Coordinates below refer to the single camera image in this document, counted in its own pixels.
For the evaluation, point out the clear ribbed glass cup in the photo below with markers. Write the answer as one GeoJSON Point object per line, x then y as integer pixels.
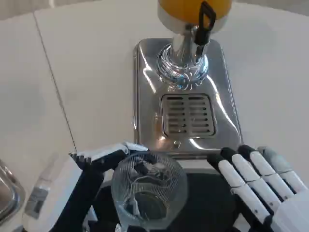
{"type": "Point", "coordinates": [147, 193]}

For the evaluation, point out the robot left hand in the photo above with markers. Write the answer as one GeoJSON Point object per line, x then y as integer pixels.
{"type": "Point", "coordinates": [79, 183]}

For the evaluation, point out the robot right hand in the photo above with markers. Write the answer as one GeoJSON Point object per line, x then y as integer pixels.
{"type": "Point", "coordinates": [263, 183]}

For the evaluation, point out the black dispenser tap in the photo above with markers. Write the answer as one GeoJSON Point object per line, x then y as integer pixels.
{"type": "Point", "coordinates": [205, 26]}

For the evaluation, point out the steel drip tray base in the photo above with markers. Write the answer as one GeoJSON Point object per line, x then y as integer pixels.
{"type": "Point", "coordinates": [149, 101]}

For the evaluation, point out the orange juice drink dispenser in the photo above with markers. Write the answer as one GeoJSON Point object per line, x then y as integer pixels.
{"type": "Point", "coordinates": [178, 29]}

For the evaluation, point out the black robot torso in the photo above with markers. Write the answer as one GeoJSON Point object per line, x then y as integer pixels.
{"type": "Point", "coordinates": [210, 207]}

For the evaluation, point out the steel tray with rounded corner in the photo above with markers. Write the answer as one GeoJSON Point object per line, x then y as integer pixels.
{"type": "Point", "coordinates": [9, 191]}

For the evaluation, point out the slotted steel drip grid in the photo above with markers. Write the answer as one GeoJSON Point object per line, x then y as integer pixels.
{"type": "Point", "coordinates": [188, 116]}

